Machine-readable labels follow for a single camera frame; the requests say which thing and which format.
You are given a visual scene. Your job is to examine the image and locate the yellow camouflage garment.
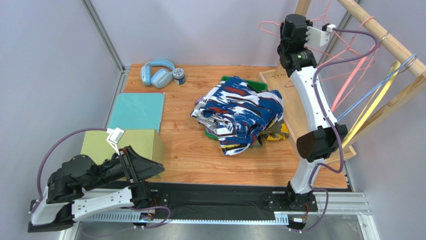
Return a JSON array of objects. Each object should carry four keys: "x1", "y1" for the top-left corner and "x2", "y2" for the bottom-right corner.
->
[{"x1": 250, "y1": 120, "x2": 290, "y2": 148}]

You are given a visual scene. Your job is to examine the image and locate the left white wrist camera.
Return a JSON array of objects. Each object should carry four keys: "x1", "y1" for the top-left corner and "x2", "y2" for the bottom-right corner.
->
[{"x1": 106, "y1": 127, "x2": 125, "y2": 154}]

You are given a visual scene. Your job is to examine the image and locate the blue white patterned garment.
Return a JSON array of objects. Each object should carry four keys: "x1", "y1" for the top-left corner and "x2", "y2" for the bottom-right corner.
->
[{"x1": 201, "y1": 76, "x2": 284, "y2": 156}]

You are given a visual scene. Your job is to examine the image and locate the small blue white jar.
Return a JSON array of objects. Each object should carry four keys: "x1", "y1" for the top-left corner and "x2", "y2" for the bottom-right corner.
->
[{"x1": 171, "y1": 68, "x2": 186, "y2": 85}]

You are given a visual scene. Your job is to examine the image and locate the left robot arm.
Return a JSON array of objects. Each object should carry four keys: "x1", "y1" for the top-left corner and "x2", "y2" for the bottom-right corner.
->
[{"x1": 27, "y1": 146, "x2": 165, "y2": 233}]

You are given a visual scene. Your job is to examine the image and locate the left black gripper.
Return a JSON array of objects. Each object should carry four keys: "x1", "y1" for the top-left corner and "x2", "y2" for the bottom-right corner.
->
[{"x1": 84, "y1": 144, "x2": 167, "y2": 190}]

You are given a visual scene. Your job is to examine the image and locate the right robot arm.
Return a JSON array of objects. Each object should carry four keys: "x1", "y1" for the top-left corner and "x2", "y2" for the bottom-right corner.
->
[{"x1": 277, "y1": 13, "x2": 348, "y2": 211}]

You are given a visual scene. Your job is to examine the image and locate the light blue headphones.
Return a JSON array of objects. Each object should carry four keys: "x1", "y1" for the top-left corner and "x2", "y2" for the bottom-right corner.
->
[{"x1": 140, "y1": 59, "x2": 175, "y2": 89}]

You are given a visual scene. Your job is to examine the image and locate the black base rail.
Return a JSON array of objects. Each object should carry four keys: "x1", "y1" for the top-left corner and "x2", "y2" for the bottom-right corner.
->
[{"x1": 149, "y1": 182, "x2": 318, "y2": 221}]

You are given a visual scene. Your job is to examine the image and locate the newspaper print garment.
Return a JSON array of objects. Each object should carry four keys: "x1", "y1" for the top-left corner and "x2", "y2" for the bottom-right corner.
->
[{"x1": 190, "y1": 87, "x2": 218, "y2": 135}]

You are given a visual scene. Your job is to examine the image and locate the olive green box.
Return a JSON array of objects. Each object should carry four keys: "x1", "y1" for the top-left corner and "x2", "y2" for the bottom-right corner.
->
[{"x1": 80, "y1": 129, "x2": 166, "y2": 165}]

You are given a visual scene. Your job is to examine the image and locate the purple trousers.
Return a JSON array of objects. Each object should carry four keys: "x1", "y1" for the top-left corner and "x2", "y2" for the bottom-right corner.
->
[{"x1": 194, "y1": 97, "x2": 203, "y2": 107}]

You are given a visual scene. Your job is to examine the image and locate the thick pink hanger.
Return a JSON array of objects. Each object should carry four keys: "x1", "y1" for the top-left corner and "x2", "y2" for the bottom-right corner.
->
[{"x1": 330, "y1": 29, "x2": 390, "y2": 112}]

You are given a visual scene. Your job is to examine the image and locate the wooden clothes rack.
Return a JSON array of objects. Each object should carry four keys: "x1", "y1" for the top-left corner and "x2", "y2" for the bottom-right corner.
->
[{"x1": 258, "y1": 0, "x2": 426, "y2": 160}]

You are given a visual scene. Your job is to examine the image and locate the green plastic tray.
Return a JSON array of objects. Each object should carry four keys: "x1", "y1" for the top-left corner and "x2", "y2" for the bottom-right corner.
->
[{"x1": 204, "y1": 79, "x2": 268, "y2": 141}]

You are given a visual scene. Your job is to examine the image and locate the yellow clothes hanger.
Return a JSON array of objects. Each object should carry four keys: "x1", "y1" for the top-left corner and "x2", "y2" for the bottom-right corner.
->
[{"x1": 341, "y1": 61, "x2": 401, "y2": 148}]

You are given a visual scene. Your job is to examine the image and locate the blue wire hanger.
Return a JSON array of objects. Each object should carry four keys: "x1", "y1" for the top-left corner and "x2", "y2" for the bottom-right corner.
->
[{"x1": 336, "y1": 54, "x2": 418, "y2": 121}]

